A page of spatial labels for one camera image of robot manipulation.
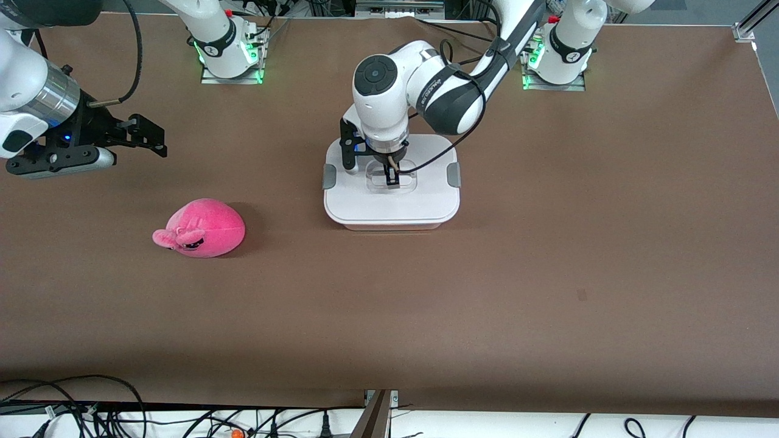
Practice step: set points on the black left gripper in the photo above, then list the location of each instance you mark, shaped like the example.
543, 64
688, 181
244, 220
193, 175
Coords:
390, 165

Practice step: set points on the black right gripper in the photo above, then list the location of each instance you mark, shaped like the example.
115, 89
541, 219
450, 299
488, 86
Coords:
96, 126

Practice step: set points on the white box lid grey latches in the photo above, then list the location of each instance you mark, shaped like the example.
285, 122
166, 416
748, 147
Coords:
365, 207

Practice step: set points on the pink plush toy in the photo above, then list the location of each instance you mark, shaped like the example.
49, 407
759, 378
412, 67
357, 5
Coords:
210, 225

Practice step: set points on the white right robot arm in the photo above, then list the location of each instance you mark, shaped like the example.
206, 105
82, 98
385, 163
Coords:
216, 36

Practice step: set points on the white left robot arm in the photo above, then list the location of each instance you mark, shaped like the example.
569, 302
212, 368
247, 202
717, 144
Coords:
389, 103

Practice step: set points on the translucent plastic box container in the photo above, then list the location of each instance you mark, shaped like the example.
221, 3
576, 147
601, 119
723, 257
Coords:
389, 227

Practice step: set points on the brown table cover sheet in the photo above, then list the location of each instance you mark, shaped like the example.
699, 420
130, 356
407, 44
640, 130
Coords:
426, 304

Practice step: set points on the grey metal rack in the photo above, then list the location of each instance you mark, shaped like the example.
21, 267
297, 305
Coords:
398, 7

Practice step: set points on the black power plug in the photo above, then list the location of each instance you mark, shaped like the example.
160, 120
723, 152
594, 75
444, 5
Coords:
325, 427

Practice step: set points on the black floor strip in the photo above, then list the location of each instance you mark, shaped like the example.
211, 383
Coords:
48, 406

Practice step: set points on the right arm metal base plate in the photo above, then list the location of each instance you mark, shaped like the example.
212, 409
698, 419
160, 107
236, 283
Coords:
231, 80

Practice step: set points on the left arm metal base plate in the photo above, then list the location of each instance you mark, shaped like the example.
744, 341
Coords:
554, 87

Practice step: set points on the aluminium profile post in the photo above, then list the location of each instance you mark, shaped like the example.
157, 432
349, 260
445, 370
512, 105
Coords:
374, 420

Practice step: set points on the aluminium frame profile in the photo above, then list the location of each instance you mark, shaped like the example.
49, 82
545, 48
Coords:
754, 18

